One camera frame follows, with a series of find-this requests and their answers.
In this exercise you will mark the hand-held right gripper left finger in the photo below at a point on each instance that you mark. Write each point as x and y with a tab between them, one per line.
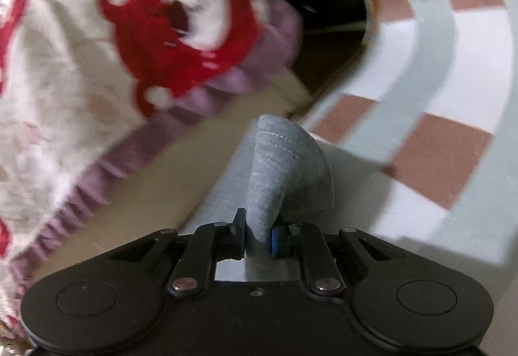
239	234

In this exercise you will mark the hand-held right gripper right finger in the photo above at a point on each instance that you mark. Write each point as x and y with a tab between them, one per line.
277	242

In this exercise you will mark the grey t-shirt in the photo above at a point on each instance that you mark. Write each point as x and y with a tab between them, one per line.
283	161

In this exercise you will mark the quilted blanket with red bears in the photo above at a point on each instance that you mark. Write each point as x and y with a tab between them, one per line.
60	76

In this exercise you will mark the checked pink and white rug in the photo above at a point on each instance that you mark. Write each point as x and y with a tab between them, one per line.
437	56

